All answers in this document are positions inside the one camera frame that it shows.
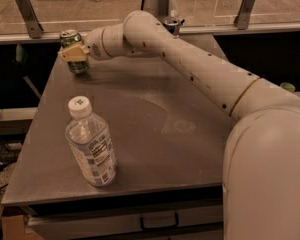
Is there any black drawer handle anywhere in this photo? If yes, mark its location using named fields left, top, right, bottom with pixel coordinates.
left=139, top=211, right=179, bottom=231

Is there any middle metal post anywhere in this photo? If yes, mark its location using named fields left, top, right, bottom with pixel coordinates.
left=139, top=0, right=173, bottom=20

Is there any metal rail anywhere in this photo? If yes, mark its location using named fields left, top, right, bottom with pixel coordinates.
left=0, top=22, right=300, bottom=45

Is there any right metal bracket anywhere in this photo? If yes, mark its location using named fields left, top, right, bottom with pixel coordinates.
left=234, top=0, right=256, bottom=30

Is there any blue red soda can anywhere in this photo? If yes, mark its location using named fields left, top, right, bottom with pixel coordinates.
left=163, top=16, right=185, bottom=37

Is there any grey drawer cabinet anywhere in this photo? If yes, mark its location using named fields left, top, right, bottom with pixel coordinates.
left=1, top=33, right=234, bottom=240

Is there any green soda can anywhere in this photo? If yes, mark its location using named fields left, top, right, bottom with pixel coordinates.
left=59, top=30, right=89, bottom=74

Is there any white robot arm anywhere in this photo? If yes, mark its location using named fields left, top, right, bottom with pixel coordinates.
left=59, top=11, right=300, bottom=240

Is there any metal bracket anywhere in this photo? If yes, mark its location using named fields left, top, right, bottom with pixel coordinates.
left=234, top=0, right=256, bottom=30
left=15, top=0, right=43, bottom=39

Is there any left metal bracket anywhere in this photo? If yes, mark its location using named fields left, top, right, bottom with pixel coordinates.
left=15, top=0, right=43, bottom=39

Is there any clear plastic water bottle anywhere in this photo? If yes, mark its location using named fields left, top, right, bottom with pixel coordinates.
left=65, top=96, right=117, bottom=187

